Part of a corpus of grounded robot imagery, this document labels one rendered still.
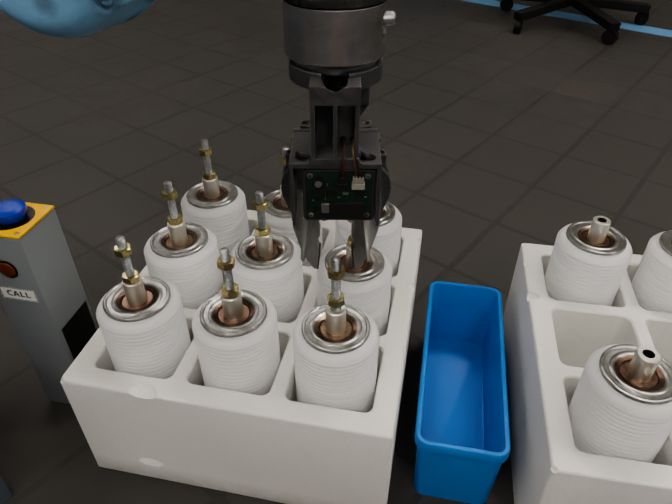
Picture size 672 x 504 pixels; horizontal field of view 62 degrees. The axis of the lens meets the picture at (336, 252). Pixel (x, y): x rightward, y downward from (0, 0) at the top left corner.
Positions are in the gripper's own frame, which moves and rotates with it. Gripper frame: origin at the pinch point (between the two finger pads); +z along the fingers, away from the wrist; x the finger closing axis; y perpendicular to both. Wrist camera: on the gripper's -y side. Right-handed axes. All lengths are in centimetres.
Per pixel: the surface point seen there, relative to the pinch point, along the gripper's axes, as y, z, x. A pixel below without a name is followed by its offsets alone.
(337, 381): 5.5, 13.2, 0.2
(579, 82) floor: -140, 35, 81
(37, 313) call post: -7.6, 16.0, -38.4
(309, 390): 4.4, 16.0, -2.9
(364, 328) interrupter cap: 0.9, 9.8, 3.1
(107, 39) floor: -186, 35, -93
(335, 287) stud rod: 1.1, 3.8, 0.0
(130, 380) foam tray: 2.2, 17.1, -23.7
